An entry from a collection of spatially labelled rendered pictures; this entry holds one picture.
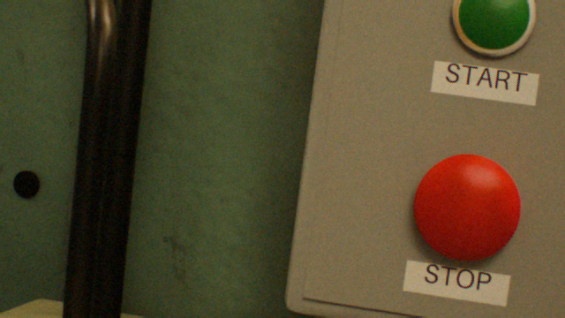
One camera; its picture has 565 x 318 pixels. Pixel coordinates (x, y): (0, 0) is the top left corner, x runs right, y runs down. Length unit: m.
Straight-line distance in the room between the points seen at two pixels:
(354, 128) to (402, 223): 0.03
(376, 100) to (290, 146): 0.07
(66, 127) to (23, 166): 0.02
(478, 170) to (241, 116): 0.11
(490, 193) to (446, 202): 0.01
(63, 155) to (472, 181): 0.20
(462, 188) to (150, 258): 0.14
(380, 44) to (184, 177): 0.11
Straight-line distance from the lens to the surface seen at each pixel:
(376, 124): 0.34
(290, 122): 0.40
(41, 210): 0.47
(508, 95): 0.34
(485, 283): 0.34
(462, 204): 0.33
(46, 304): 0.42
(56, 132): 0.47
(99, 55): 0.39
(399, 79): 0.34
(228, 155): 0.41
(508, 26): 0.33
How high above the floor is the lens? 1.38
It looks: 3 degrees down
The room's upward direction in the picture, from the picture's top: 8 degrees clockwise
